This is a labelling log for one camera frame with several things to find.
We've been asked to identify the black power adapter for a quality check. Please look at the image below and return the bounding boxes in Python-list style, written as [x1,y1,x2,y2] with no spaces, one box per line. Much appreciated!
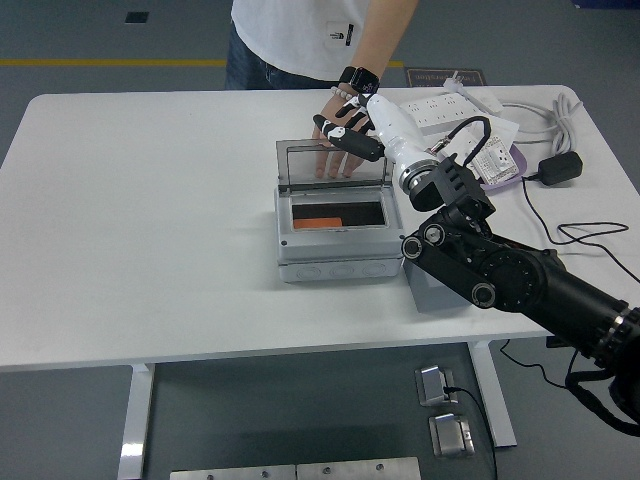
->
[536,150,585,188]

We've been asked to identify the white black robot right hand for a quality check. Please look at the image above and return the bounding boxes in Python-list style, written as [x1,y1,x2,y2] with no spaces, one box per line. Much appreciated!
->
[312,92,441,179]

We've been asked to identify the black floor cable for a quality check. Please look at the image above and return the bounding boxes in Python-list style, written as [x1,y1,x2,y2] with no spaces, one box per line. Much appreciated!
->
[443,385,499,480]

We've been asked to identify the grey block battery holder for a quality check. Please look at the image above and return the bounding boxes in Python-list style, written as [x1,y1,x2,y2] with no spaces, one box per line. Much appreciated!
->
[401,256,474,315]

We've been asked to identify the grey plastic junction box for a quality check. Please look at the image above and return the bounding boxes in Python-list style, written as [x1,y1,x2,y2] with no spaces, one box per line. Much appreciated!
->
[273,179,408,286]

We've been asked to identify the white power plug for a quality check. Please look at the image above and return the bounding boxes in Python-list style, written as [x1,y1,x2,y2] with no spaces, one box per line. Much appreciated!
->
[441,74,504,116]

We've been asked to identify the metal base plate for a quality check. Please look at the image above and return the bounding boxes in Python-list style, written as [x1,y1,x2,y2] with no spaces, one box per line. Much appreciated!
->
[169,464,298,480]
[296,456,423,480]

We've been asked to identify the person's left hand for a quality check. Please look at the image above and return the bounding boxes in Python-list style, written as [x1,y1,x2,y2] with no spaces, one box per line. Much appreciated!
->
[309,91,369,181]

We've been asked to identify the white power strip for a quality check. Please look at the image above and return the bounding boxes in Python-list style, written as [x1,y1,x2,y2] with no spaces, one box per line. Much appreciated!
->
[399,94,477,137]

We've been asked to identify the white wall socket panel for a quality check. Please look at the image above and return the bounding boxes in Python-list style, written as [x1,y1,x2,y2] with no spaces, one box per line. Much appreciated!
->
[471,134,519,181]

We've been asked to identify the white table leg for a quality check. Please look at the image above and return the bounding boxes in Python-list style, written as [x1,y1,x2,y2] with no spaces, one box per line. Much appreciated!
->
[117,363,157,480]
[468,341,518,449]

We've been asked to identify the white paper packet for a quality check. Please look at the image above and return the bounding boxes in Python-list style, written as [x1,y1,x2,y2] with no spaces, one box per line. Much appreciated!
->
[470,112,522,147]

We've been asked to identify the small white box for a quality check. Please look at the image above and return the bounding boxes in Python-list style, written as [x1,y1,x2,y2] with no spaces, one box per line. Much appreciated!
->
[439,127,482,154]

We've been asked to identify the person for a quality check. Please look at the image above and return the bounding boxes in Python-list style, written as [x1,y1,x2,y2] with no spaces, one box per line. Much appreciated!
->
[224,0,387,92]

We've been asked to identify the black smart watch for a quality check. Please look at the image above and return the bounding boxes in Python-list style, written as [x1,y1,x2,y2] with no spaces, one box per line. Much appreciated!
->
[338,65,381,95]

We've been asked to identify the white bead bracelet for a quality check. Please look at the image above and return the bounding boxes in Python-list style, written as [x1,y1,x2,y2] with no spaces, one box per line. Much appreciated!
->
[329,84,372,102]

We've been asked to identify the transparent smoky box lid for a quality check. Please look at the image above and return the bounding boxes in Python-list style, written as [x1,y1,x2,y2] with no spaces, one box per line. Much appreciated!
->
[275,138,392,194]

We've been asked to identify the white power cable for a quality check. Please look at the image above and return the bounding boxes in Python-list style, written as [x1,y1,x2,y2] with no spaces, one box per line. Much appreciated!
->
[499,93,586,154]

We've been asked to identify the thin black cord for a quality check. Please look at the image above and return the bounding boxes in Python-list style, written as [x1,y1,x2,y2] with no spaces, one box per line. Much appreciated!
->
[521,174,640,284]

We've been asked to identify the dark floor sign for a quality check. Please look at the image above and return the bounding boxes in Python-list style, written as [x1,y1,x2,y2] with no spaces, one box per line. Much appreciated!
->
[404,67,486,91]

